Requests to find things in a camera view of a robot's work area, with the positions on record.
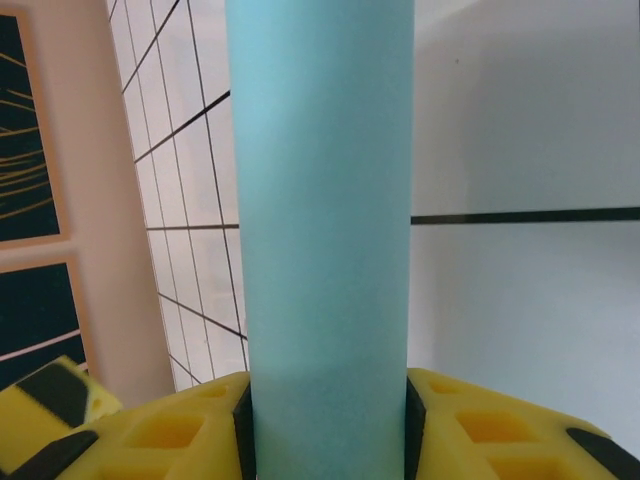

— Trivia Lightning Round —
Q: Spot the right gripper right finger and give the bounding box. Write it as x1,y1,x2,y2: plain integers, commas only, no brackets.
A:
403,367,640,480

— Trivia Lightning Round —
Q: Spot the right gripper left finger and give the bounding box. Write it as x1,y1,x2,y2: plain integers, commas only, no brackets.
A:
0,372,257,480

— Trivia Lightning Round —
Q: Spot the wall panel with gold leaves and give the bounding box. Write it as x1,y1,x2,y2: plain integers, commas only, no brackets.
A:
0,13,62,242

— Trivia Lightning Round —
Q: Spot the light blue paper sheet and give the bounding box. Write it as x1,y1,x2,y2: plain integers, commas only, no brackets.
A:
224,0,416,480

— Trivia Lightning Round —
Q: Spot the wall panel with pink flowers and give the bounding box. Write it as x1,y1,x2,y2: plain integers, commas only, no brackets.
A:
0,262,90,394

